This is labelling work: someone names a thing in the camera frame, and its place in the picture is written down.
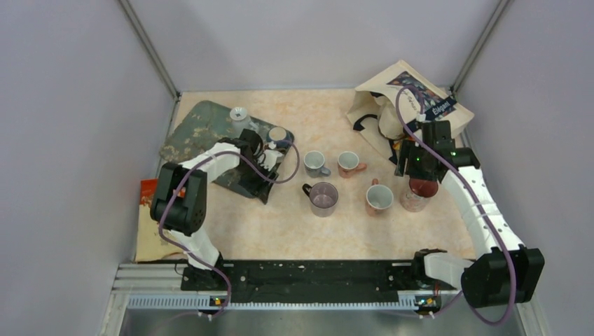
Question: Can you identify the grey white mug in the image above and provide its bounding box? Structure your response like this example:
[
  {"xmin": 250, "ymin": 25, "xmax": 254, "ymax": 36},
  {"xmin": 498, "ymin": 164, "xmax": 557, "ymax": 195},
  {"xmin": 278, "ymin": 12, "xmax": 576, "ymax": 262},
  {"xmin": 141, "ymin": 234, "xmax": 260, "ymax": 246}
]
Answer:
[{"xmin": 229, "ymin": 106, "xmax": 251, "ymax": 135}]

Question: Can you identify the salmon mug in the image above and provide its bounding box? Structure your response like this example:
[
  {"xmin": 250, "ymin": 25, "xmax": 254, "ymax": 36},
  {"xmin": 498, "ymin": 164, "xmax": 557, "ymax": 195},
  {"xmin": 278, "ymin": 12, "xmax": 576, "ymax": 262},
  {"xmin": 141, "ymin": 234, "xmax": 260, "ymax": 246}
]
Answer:
[
  {"xmin": 337, "ymin": 151, "xmax": 367, "ymax": 179},
  {"xmin": 365, "ymin": 178, "xmax": 394, "ymax": 216}
]

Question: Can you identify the salmon mug front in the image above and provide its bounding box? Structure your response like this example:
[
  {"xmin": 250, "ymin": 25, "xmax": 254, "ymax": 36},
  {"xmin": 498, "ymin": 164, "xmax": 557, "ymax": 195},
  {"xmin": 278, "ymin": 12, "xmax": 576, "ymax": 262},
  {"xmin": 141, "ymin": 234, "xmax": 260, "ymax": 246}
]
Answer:
[{"xmin": 337, "ymin": 151, "xmax": 367, "ymax": 179}]

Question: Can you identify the green floral tray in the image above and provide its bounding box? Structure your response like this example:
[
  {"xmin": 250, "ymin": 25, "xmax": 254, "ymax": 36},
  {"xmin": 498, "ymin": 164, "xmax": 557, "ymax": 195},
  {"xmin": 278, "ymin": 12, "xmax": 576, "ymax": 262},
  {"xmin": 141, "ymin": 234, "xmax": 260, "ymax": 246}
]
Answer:
[{"xmin": 159, "ymin": 100, "xmax": 273, "ymax": 204}]

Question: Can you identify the light blue mug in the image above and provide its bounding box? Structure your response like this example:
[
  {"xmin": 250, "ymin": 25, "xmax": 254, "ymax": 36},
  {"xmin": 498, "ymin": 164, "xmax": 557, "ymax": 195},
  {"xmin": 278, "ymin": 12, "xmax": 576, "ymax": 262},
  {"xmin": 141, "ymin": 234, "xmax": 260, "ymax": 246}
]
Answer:
[{"xmin": 303, "ymin": 150, "xmax": 331, "ymax": 179}]

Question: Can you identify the lilac mug black handle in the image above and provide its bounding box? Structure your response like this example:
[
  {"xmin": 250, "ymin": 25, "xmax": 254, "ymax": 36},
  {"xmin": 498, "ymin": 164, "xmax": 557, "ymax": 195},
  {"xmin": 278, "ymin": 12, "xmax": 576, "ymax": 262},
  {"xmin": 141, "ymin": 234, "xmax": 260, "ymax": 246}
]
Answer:
[{"xmin": 302, "ymin": 182, "xmax": 339, "ymax": 218}]

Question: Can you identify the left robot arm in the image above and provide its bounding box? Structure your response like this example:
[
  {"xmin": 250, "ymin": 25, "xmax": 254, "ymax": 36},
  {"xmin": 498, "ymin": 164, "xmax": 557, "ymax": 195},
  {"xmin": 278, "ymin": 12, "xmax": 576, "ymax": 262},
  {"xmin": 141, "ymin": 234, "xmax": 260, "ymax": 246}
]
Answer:
[{"xmin": 150, "ymin": 129, "xmax": 291, "ymax": 289}]

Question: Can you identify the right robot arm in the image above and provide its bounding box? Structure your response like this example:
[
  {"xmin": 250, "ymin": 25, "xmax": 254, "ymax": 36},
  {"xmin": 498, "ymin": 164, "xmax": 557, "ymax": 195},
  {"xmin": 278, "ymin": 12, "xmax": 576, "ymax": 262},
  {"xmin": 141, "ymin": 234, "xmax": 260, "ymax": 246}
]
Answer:
[{"xmin": 395, "ymin": 121, "xmax": 545, "ymax": 308}]

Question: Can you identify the beige tote bag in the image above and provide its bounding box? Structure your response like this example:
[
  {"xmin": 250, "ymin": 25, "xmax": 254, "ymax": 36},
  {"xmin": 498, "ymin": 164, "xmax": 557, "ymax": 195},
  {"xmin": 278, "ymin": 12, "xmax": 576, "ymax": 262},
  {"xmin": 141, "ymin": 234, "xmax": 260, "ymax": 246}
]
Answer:
[{"xmin": 347, "ymin": 59, "xmax": 474, "ymax": 164}]

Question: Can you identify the cassava chips bag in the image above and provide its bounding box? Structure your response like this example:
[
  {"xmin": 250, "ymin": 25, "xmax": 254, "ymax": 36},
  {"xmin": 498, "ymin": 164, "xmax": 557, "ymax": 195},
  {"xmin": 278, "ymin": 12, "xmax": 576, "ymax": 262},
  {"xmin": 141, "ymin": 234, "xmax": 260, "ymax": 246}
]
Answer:
[{"xmin": 134, "ymin": 178, "xmax": 187, "ymax": 263}]

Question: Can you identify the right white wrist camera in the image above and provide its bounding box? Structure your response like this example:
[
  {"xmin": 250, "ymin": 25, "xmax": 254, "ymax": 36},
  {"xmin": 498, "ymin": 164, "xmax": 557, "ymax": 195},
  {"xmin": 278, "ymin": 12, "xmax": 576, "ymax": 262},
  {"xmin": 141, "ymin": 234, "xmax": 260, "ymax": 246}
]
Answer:
[{"xmin": 415, "ymin": 113, "xmax": 427, "ymax": 123}]

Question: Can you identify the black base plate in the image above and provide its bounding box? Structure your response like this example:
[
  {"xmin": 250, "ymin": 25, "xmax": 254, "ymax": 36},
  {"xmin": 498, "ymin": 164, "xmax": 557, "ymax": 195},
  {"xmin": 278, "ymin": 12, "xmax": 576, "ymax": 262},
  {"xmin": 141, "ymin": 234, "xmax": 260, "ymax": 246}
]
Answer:
[{"xmin": 181, "ymin": 260, "xmax": 451, "ymax": 304}]

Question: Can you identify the aluminium rail frame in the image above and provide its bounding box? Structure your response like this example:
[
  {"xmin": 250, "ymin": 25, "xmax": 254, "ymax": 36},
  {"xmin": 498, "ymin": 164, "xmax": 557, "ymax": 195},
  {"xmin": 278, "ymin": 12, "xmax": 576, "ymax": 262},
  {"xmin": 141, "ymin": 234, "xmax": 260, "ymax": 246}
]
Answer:
[{"xmin": 102, "ymin": 261, "xmax": 551, "ymax": 335}]

